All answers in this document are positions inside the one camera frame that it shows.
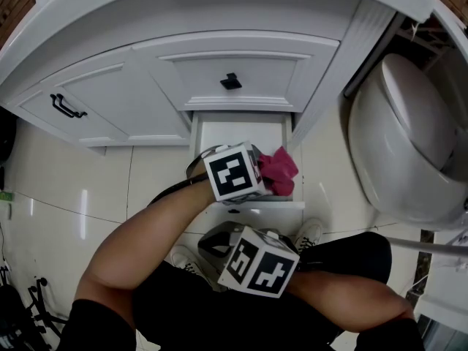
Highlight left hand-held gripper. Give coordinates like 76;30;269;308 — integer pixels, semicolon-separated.
185;140;270;207

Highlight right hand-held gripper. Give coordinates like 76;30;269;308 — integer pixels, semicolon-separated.
198;222;301;299

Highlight white drawer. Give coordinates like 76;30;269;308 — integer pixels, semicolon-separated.
184;110;306;211
132;31;341;113

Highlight pink cloth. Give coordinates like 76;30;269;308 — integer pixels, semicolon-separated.
257;146;299;197

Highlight person's right forearm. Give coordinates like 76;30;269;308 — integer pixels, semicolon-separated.
288;271;416;334

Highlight person's left forearm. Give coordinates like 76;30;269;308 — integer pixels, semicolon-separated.
75;181;216;328

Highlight black square drawer knob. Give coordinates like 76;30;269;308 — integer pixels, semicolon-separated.
219;72;243;91

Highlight white closed drawer front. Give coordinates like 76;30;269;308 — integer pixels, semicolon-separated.
132;31;341;113

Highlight person's left white shoe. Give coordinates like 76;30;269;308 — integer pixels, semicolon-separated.
170;245;215;292

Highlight person's white shoe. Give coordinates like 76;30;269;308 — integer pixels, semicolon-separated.
292;217;325;255
170;245;215;292

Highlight person's black trousers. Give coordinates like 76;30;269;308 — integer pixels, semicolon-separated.
131;231;393;351

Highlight person's right white shoe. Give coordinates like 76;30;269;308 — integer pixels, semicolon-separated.
292;217;325;255

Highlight white cabinet door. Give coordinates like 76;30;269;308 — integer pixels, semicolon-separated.
7;86;129;146
39;48;193;148

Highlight person's black shirt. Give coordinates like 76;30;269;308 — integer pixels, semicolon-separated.
60;298;427;351

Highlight white vanity cabinet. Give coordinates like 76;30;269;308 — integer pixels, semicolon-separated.
0;0;436;156

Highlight white toilet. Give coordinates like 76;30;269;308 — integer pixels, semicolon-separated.
347;52;468;232

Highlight white metal-legged table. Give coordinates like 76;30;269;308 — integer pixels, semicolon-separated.
343;7;468;258

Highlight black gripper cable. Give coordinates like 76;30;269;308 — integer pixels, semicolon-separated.
148;175;209;208

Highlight black bar door handle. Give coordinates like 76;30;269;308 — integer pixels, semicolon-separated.
50;94;83;119
54;93;88;119

